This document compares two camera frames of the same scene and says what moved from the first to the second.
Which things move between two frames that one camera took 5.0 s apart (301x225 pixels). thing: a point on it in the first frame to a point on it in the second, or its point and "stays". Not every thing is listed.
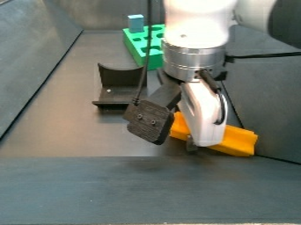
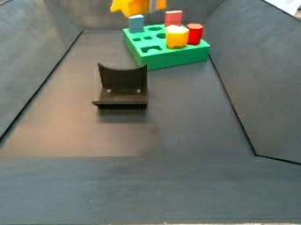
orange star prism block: (238, 141) to (135, 7)
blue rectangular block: (136, 23) stays
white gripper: (205, 112) to (151, 5)
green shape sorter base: (136, 42) stays
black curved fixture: (120, 86) stays
